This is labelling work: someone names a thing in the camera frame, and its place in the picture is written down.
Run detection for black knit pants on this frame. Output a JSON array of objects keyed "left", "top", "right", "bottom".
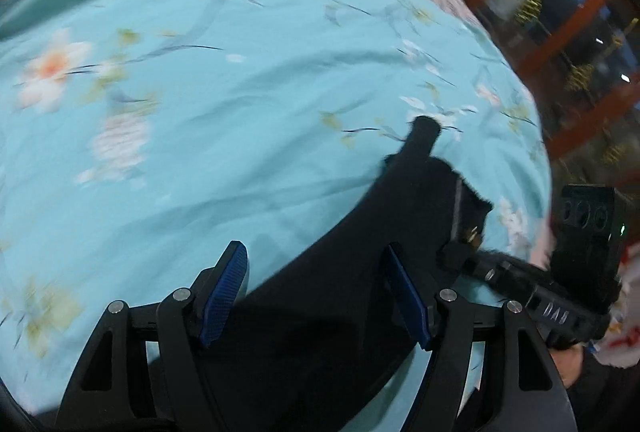
[{"left": 150, "top": 114, "right": 497, "bottom": 432}]

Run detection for person's right hand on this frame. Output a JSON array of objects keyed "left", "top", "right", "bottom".
[{"left": 550, "top": 344, "right": 585, "bottom": 389}]

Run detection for turquoise floral bed sheet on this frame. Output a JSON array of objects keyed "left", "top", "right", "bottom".
[{"left": 1, "top": 0, "right": 551, "bottom": 414}]

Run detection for wooden glass cabinet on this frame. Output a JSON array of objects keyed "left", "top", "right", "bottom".
[{"left": 465, "top": 0, "right": 639, "bottom": 199}]

